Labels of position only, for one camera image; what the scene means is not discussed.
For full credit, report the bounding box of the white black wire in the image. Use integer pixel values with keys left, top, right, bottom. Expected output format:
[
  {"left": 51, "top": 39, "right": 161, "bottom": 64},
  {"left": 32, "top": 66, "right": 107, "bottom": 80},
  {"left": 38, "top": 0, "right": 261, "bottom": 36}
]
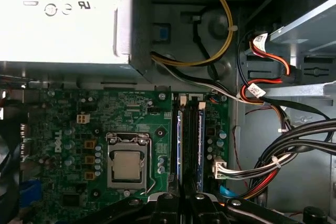
[{"left": 152, "top": 58, "right": 242, "bottom": 102}]

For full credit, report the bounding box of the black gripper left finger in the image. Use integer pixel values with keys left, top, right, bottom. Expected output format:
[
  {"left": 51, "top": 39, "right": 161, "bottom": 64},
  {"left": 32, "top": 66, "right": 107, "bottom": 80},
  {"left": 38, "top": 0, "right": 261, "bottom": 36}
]
[{"left": 76, "top": 174, "right": 182, "bottom": 224}]

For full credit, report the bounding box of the blue board port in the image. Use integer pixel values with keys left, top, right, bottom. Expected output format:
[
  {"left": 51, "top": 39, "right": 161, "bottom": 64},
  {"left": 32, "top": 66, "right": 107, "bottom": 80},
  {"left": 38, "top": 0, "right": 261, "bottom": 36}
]
[{"left": 18, "top": 179, "right": 42, "bottom": 209}]

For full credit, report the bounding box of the blue green RAM stick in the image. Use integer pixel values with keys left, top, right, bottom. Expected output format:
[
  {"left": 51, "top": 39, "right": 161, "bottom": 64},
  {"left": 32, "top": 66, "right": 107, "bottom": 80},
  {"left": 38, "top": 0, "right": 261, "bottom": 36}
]
[
  {"left": 175, "top": 110, "right": 184, "bottom": 183},
  {"left": 197, "top": 110, "right": 206, "bottom": 191}
]

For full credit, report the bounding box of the black round cap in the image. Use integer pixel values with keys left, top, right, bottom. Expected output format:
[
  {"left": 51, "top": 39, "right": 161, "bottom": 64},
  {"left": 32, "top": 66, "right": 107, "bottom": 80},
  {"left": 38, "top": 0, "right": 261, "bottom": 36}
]
[{"left": 303, "top": 206, "right": 329, "bottom": 224}]

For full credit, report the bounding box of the black RAM slot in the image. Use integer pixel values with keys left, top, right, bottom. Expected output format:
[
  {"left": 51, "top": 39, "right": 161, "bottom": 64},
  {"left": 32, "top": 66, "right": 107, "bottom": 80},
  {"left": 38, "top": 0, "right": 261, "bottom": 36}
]
[
  {"left": 183, "top": 95, "right": 191, "bottom": 173},
  {"left": 191, "top": 94, "right": 198, "bottom": 180}
]

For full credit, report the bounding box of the yellow black wire loop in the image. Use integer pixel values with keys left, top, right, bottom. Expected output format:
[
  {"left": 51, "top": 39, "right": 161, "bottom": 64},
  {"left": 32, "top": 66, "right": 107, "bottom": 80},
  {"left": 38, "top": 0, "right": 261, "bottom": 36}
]
[{"left": 151, "top": 0, "right": 234, "bottom": 67}]

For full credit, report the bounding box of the green motherboard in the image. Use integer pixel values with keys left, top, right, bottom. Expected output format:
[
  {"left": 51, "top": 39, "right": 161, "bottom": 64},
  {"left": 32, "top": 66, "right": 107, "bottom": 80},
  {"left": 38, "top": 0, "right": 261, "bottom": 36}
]
[{"left": 15, "top": 87, "right": 230, "bottom": 224}]

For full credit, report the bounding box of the orange red wire bundle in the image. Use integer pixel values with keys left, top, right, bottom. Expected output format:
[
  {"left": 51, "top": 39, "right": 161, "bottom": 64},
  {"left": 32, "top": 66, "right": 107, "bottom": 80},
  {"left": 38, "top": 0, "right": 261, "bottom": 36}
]
[{"left": 217, "top": 153, "right": 292, "bottom": 201}]

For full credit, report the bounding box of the metal drive cage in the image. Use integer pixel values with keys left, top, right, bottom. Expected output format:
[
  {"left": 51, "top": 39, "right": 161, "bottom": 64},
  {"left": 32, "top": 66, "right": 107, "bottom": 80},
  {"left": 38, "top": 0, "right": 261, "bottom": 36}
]
[{"left": 237, "top": 0, "right": 336, "bottom": 99}]

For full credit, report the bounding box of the silver CPU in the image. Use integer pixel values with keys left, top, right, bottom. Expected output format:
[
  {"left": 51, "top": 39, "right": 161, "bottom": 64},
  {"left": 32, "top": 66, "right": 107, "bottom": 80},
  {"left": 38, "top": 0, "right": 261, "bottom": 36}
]
[{"left": 111, "top": 152, "right": 142, "bottom": 180}]

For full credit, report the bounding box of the white four pin socket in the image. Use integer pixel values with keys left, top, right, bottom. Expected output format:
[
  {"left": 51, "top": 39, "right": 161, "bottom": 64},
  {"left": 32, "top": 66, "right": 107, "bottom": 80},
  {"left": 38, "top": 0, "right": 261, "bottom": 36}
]
[{"left": 76, "top": 113, "right": 90, "bottom": 125}]

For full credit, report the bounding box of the white board power connector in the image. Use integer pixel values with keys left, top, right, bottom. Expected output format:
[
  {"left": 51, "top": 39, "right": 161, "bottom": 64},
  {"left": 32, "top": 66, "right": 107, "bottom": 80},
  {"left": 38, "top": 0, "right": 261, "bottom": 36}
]
[{"left": 211, "top": 156, "right": 228, "bottom": 180}]

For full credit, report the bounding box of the red orange power wire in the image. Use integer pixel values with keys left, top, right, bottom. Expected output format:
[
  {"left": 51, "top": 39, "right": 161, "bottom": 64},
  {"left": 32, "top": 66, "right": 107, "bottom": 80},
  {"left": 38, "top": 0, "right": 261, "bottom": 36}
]
[{"left": 236, "top": 31, "right": 299, "bottom": 105}]

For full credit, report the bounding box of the blue data connector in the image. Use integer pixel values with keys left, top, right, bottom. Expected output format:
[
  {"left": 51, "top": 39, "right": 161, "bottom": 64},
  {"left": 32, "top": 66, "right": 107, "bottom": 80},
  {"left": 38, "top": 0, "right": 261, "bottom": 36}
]
[{"left": 219, "top": 185, "right": 238, "bottom": 199}]

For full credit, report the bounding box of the locking lever wire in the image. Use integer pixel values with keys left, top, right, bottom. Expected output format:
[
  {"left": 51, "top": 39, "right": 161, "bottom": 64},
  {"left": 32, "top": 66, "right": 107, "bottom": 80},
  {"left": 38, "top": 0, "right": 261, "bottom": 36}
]
[{"left": 143, "top": 136, "right": 156, "bottom": 196}]

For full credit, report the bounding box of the grey power supply unit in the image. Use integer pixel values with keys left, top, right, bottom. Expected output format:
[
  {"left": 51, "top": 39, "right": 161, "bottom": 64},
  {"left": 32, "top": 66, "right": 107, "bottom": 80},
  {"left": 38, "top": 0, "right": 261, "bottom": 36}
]
[{"left": 0, "top": 0, "right": 153, "bottom": 83}]

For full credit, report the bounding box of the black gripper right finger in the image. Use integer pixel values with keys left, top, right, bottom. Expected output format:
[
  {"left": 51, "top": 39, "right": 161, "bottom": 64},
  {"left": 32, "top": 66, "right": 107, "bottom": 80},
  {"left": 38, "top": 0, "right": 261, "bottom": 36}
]
[{"left": 183, "top": 170, "right": 300, "bottom": 224}]

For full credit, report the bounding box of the metal socket cover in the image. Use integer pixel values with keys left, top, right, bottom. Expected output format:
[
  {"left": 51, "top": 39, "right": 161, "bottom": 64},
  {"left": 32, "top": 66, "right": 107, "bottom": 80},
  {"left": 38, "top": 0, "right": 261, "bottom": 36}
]
[{"left": 106, "top": 132, "right": 152, "bottom": 190}]

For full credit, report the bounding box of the black cable bundle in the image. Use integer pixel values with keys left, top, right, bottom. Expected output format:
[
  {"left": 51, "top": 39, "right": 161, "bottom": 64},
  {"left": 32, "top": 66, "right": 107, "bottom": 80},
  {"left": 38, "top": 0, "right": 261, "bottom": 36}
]
[{"left": 246, "top": 98, "right": 336, "bottom": 201}]

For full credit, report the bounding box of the black PC case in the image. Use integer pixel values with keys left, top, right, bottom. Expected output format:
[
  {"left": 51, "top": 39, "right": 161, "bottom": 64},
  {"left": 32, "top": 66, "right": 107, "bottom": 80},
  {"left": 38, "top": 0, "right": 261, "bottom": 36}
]
[{"left": 0, "top": 0, "right": 336, "bottom": 224}]

